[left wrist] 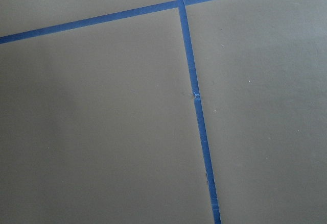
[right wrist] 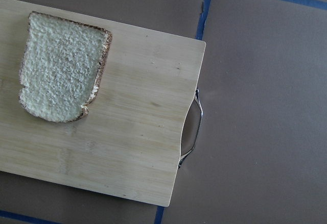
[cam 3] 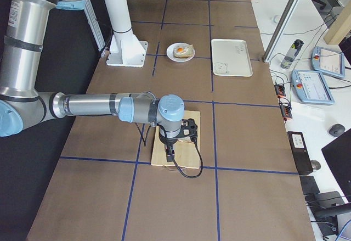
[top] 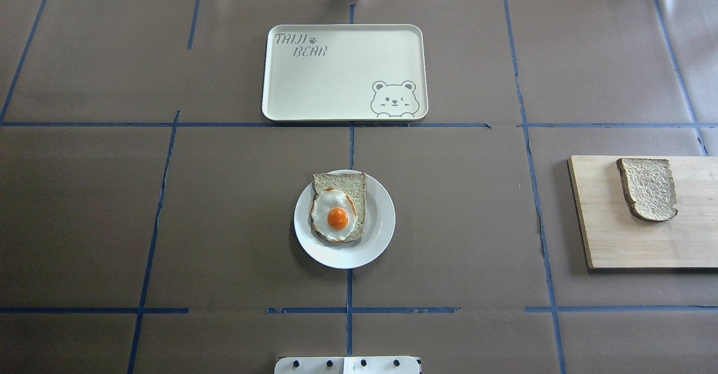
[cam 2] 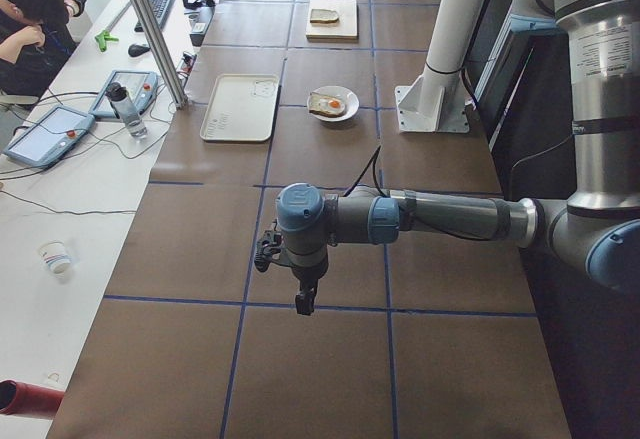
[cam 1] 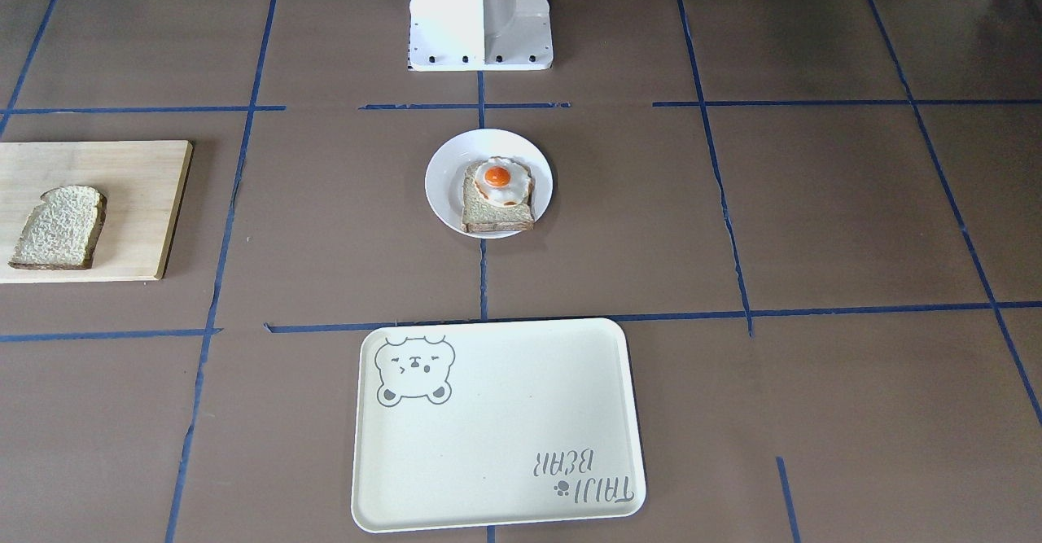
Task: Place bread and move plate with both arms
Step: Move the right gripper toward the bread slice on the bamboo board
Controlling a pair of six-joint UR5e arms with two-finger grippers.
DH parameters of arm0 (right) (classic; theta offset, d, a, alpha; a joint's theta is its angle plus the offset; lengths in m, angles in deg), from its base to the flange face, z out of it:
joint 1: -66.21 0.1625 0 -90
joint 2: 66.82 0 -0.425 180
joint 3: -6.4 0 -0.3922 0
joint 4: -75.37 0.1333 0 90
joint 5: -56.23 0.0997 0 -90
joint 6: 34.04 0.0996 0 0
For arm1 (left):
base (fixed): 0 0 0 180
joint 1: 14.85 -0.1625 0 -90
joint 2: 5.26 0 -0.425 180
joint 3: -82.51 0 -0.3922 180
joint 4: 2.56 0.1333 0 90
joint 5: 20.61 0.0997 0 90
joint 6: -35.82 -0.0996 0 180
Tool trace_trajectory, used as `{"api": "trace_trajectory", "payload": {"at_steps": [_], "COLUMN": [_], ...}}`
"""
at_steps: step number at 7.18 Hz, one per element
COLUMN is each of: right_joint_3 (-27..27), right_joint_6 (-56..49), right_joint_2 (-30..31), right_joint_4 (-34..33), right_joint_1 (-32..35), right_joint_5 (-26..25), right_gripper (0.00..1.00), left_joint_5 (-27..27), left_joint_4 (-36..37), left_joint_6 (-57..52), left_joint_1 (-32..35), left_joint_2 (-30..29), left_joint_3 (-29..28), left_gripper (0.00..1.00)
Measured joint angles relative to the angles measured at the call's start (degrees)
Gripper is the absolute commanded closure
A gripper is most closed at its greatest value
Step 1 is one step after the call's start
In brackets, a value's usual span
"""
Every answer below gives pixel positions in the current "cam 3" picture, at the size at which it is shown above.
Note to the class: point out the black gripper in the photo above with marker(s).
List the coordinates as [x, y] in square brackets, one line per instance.
[169, 142]

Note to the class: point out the white round plate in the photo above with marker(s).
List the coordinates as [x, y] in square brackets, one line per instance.
[170, 55]

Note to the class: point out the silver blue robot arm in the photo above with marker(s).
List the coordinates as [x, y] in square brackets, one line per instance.
[23, 107]

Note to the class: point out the bread slice with egg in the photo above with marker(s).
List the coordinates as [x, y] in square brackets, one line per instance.
[183, 51]

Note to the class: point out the wooden cutting board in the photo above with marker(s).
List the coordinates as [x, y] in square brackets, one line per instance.
[185, 153]

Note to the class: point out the cream bear tray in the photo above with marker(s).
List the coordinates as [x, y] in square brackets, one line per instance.
[230, 58]

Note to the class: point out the black power strip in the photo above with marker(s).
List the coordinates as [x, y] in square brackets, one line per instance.
[284, 103]

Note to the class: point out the black box with label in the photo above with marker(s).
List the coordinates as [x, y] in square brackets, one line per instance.
[300, 153]

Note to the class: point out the lower teach pendant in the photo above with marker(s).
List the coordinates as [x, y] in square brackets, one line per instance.
[311, 87]

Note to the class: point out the teach pendant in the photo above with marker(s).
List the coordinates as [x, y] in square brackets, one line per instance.
[311, 87]
[328, 62]

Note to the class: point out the clear water bottle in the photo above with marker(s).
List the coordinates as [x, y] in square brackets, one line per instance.
[292, 54]

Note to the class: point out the black monitor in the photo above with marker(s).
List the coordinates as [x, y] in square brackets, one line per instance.
[337, 156]

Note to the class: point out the black computer mouse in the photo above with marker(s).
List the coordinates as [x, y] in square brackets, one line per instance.
[336, 130]

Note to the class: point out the upper teach pendant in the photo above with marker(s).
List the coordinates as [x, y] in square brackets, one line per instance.
[328, 62]

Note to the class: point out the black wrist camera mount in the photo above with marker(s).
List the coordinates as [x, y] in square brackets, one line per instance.
[189, 131]

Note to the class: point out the white pedestal column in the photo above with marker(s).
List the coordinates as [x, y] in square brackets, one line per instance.
[125, 49]

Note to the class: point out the aluminium frame post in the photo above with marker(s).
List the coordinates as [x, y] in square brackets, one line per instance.
[285, 17]

